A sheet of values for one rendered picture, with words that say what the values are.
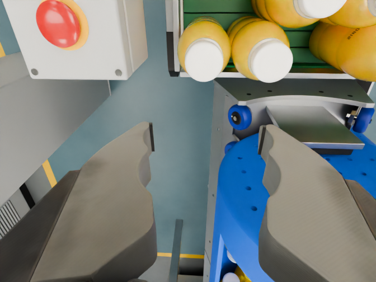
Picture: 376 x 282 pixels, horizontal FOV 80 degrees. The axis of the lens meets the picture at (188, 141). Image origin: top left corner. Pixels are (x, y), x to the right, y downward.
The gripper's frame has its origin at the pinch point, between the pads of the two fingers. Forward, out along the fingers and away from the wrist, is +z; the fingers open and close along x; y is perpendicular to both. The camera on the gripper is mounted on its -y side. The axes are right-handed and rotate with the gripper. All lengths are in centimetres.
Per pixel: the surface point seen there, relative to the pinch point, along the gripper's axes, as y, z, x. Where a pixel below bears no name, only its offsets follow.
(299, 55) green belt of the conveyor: 2.4, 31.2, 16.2
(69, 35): -3.1, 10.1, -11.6
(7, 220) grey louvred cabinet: 131, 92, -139
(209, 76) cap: 1.1, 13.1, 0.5
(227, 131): 16.3, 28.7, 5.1
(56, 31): -3.4, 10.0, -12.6
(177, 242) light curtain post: 158, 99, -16
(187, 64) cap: -0.1, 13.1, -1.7
